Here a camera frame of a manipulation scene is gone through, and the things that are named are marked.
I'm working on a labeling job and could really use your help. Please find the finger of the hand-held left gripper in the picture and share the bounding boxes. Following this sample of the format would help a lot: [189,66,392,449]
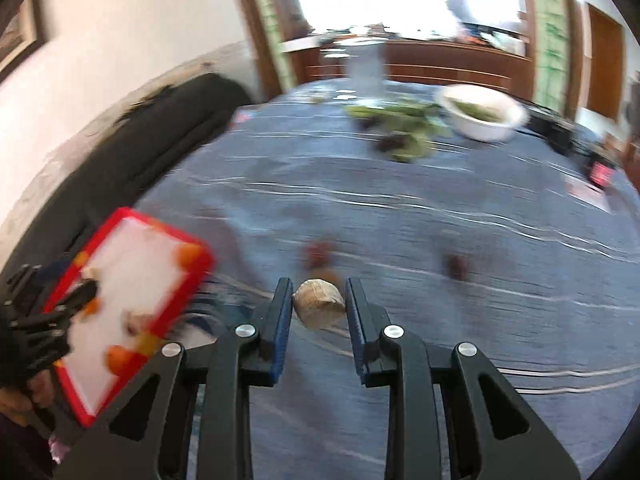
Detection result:
[6,264,51,311]
[30,277,101,331]

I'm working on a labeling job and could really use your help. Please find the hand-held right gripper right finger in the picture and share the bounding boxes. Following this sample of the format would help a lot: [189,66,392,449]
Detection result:
[345,276,581,480]

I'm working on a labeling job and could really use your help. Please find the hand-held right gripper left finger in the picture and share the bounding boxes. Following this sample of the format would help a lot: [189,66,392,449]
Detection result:
[55,276,295,480]

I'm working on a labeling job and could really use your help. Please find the beige bread piece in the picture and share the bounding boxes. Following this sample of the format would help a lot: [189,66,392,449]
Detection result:
[292,279,347,332]

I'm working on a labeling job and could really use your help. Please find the beige walnut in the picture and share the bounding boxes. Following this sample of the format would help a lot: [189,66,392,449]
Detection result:
[122,311,151,336]

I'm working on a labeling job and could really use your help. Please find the red rimmed white tray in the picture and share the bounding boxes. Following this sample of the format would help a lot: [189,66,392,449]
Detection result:
[42,207,216,429]

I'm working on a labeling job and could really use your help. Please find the person's left hand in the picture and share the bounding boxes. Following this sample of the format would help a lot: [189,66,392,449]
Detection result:
[0,367,57,427]

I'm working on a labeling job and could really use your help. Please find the dark red fruit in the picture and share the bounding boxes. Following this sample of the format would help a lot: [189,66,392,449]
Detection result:
[305,240,334,271]
[442,252,471,279]

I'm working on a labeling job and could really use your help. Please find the blue plaid tablecloth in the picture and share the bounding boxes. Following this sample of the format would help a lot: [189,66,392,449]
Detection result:
[129,77,640,480]

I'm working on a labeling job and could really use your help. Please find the black sofa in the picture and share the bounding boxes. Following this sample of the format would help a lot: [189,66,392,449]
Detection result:
[0,72,257,282]

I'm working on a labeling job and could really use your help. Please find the dark plum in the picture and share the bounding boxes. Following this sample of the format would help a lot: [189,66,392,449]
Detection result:
[376,133,407,154]

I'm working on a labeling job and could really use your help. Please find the pile of green vegetable pods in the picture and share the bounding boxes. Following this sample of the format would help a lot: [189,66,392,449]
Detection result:
[344,101,452,164]

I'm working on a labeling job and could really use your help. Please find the white bowl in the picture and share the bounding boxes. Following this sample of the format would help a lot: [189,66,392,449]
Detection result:
[433,83,531,144]

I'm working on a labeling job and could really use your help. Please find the green leaves in bowl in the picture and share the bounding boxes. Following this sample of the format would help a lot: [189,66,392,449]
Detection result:
[452,101,504,124]

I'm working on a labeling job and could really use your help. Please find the clear glass mug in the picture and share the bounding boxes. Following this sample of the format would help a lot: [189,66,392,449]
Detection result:
[344,39,389,97]

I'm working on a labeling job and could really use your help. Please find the white printed leaflet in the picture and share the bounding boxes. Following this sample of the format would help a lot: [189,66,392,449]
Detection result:
[564,176,612,214]

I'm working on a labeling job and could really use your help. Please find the wooden cabinet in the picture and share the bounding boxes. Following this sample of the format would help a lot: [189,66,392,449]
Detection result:
[279,36,537,102]

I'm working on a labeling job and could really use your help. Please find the black round container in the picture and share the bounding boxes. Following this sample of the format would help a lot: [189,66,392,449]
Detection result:
[529,109,577,154]

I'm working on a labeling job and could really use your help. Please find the wooden door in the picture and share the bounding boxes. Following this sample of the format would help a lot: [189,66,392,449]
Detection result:
[581,2,627,122]

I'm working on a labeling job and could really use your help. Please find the framed wall picture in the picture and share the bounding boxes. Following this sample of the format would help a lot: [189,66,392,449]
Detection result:
[0,0,47,80]

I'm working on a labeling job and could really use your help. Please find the bamboo wall panel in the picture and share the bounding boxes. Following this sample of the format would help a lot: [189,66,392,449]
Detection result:
[249,0,297,92]

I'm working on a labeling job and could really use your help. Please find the bamboo wall painting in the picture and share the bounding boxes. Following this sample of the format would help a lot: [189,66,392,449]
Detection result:
[529,0,572,107]

